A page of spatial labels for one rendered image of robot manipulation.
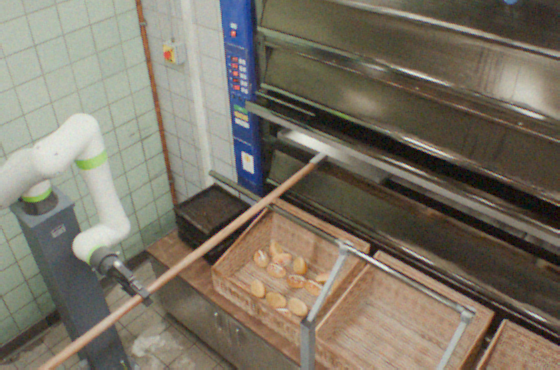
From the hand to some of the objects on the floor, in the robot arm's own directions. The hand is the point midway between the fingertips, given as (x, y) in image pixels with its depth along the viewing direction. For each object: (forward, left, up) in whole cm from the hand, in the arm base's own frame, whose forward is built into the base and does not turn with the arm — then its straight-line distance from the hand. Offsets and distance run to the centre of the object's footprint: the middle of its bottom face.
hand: (142, 294), depth 173 cm
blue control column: (-47, +192, -118) cm, 230 cm away
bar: (+29, +49, -118) cm, 131 cm away
